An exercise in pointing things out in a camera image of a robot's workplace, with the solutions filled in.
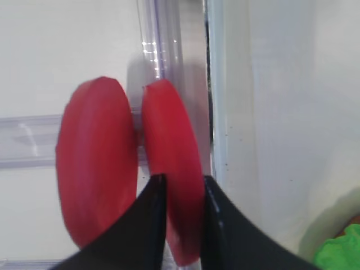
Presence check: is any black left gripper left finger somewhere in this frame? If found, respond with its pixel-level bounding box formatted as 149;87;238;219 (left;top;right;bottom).
55;174;167;269

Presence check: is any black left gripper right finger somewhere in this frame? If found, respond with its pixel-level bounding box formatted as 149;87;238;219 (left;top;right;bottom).
200;176;316;270

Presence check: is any red tomato slice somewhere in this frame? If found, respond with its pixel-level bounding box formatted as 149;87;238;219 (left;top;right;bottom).
56;76;138;248
141;79;205;267

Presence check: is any green lettuce leaf on tray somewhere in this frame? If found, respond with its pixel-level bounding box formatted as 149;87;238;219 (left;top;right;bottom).
313;224;359;269

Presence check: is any white rectangular metal tray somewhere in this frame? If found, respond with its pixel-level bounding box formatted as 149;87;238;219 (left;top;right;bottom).
205;1;359;261

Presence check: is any clear left acrylic holder rail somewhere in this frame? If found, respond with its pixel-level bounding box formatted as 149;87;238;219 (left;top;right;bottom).
1;1;211;269

